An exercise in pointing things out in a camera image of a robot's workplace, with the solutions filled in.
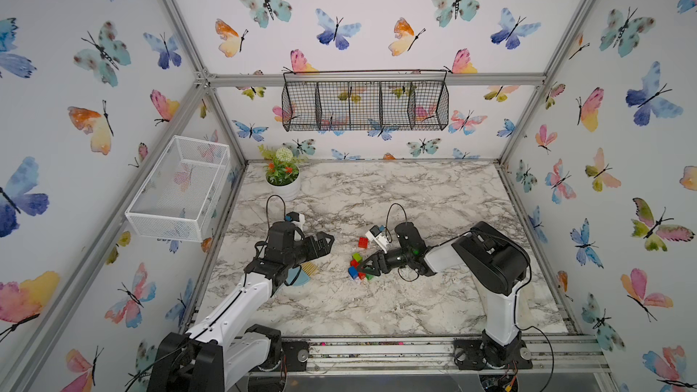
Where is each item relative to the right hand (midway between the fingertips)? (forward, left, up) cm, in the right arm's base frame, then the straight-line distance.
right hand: (363, 266), depth 87 cm
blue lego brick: (-2, +3, -2) cm, 4 cm away
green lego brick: (+4, +2, -1) cm, 4 cm away
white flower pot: (+27, +31, +2) cm, 41 cm away
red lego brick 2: (+1, +3, 0) cm, 3 cm away
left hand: (+5, +12, +8) cm, 15 cm away
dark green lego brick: (-3, -2, -1) cm, 4 cm away
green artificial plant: (+30, +30, +12) cm, 45 cm away
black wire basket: (+50, +2, +27) cm, 57 cm away
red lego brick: (+9, +1, -1) cm, 9 cm away
